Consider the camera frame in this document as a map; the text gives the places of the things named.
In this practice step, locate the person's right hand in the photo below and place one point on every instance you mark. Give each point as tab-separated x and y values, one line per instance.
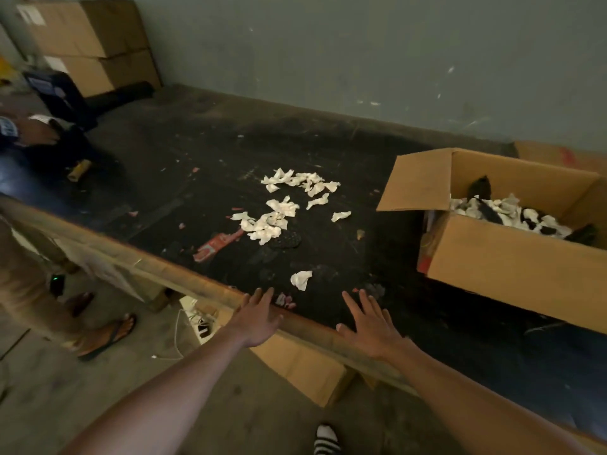
374	331

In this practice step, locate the person's left hand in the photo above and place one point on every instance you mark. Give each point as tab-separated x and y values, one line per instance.
253	322

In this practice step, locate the pile of white paper shreds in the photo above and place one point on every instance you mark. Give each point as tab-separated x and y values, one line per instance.
512	213
268	222

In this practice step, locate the brown cardboard box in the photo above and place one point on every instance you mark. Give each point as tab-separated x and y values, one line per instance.
512	274

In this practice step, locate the person's left forearm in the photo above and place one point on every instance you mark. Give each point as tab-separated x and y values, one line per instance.
156	402

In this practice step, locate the person's right forearm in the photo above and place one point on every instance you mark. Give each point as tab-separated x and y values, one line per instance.
474	412

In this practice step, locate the flattened red-printed cardboard sheet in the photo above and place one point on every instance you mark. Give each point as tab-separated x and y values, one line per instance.
559	156

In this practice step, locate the plain brown carton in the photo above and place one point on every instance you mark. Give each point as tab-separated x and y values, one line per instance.
303	369

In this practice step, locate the red label sticker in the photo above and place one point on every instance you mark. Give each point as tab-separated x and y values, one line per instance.
215	243

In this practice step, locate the striped black and white slipper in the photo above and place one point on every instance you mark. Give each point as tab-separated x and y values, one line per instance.
327	440

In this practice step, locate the dark scuffed table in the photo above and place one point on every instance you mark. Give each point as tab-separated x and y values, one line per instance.
189	137

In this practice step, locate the small black device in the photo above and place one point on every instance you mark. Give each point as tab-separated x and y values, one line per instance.
57	285

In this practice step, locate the yellow tape roll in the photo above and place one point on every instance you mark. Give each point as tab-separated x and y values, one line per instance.
79	170

